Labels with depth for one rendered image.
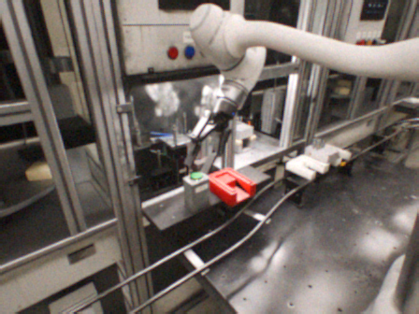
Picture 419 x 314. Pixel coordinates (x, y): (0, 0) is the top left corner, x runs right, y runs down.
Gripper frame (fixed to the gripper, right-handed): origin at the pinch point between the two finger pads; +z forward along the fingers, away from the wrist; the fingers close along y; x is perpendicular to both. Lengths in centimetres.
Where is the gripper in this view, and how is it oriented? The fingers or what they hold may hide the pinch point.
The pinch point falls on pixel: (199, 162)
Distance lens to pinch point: 81.6
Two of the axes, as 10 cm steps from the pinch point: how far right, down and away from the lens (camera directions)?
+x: 7.1, 2.9, -6.4
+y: -5.6, -3.2, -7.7
